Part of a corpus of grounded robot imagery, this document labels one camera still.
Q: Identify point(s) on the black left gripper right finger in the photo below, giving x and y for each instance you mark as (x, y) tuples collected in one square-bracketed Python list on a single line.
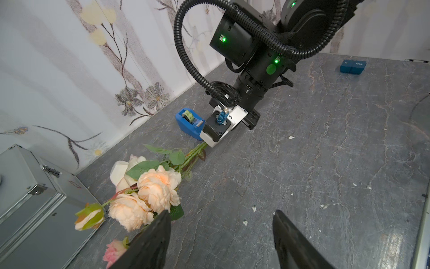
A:
[(293, 248)]

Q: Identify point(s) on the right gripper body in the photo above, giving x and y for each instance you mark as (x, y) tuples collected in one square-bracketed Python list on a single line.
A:
[(251, 120)]

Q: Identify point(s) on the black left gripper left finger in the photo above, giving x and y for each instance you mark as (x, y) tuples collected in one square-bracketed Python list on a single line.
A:
[(148, 249)]

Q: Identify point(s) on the artificial flower bouquet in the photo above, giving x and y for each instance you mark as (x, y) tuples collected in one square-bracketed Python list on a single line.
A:
[(143, 189)]

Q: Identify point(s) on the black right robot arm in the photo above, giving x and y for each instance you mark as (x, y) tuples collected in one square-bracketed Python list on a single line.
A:
[(261, 51)]

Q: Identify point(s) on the small blue box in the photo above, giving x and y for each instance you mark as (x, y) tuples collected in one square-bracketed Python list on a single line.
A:
[(352, 67)]

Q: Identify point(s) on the silver aluminium case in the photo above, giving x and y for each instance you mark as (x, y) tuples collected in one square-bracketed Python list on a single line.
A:
[(39, 201)]

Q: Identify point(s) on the right wrist camera white housing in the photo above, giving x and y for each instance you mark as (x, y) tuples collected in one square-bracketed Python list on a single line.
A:
[(220, 123)]

